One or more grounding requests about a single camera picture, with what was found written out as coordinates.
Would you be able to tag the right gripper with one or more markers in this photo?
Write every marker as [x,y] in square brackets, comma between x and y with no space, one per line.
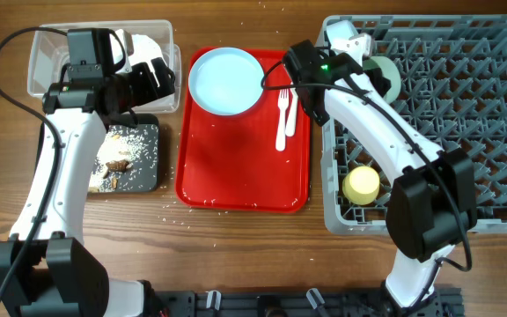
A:
[381,87]

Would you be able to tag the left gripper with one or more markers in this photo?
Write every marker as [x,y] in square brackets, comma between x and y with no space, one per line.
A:
[150,90]

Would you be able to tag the mint green bowl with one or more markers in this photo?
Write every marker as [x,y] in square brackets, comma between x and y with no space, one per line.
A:
[390,66]

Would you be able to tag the white paper napkin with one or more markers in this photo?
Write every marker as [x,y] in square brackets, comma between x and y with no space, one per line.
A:
[145,50]

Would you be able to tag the light blue bowl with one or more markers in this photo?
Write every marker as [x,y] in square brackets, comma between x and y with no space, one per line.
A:
[342,29]

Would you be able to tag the food scraps and rice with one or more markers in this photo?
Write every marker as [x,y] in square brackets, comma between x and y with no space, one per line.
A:
[127,161]

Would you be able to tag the light blue plate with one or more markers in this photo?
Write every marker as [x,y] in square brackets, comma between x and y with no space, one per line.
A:
[226,81]

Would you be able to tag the white plastic fork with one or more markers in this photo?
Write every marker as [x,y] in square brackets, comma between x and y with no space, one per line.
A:
[283,104]

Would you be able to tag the white plastic spoon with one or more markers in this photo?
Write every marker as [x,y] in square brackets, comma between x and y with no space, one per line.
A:
[291,123]

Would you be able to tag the yellow plastic cup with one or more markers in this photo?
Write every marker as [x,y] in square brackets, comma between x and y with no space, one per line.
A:
[361,185]

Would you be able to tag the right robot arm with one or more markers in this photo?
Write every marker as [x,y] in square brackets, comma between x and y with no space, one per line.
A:
[432,204]

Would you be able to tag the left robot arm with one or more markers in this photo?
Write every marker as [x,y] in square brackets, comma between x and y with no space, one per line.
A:
[45,269]

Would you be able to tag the grey dishwasher rack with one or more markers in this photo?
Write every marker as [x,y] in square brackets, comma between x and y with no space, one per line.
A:
[453,72]

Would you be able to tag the black plastic tray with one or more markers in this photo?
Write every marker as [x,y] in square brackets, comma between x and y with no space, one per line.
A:
[81,135]

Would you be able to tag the red serving tray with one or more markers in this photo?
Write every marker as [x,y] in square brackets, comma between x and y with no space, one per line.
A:
[231,162]

